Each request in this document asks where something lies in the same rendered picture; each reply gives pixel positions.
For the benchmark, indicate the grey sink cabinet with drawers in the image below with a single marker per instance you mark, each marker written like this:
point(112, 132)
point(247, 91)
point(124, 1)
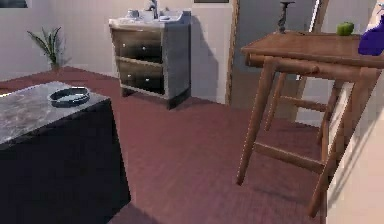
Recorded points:
point(156, 56)

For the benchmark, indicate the white soap dish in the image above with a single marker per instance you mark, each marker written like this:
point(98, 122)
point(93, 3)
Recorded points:
point(164, 17)

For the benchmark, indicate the silver faucet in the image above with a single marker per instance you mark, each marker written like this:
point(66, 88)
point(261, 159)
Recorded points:
point(153, 7)

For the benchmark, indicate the dark framed picture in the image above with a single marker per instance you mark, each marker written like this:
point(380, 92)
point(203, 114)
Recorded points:
point(211, 1)

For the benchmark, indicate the small grey cup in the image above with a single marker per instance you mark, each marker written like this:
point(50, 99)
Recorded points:
point(132, 13)

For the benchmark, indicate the black round dish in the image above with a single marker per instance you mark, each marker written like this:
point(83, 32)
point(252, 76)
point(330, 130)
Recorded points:
point(70, 96)

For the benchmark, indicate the brown wooden table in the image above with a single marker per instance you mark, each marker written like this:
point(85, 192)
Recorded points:
point(310, 56)

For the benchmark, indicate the dark twisted candlestick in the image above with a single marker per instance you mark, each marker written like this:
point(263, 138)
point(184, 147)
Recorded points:
point(283, 16)

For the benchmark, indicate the dark cabinet with marble top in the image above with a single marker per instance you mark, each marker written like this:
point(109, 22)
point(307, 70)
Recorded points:
point(56, 166)

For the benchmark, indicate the green house plant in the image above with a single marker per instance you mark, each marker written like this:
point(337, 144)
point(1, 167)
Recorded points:
point(50, 46)

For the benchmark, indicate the green apple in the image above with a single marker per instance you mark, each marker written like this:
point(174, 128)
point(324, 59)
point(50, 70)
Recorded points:
point(344, 28)

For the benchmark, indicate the blue spray bottle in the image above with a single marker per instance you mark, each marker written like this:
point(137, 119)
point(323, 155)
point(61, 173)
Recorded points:
point(373, 38)

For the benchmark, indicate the dark window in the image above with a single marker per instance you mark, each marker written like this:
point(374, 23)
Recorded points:
point(13, 3)

